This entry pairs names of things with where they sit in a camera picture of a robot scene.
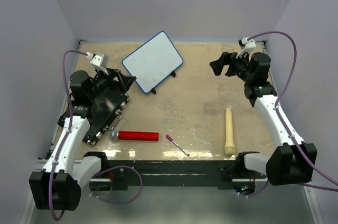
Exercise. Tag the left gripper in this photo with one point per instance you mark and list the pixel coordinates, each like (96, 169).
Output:
(123, 83)

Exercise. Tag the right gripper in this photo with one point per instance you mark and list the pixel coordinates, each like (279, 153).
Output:
(217, 65)

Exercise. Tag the blue framed whiteboard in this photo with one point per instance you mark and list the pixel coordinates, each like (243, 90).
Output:
(153, 61)

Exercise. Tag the purple whiteboard marker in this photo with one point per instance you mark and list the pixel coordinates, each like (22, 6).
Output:
(177, 145)

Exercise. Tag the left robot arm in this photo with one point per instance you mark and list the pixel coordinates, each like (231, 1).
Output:
(60, 182)

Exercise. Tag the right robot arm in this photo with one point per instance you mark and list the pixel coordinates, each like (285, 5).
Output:
(290, 162)

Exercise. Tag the black carrying case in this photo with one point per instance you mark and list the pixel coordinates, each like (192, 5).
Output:
(100, 110)

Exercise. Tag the red glitter microphone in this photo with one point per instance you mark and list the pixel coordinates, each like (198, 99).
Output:
(133, 136)

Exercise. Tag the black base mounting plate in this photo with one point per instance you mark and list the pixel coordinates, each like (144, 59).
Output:
(218, 174)

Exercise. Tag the wire whiteboard stand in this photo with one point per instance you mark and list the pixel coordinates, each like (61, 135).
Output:
(173, 74)

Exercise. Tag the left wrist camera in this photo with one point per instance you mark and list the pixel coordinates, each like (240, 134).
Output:
(99, 61)

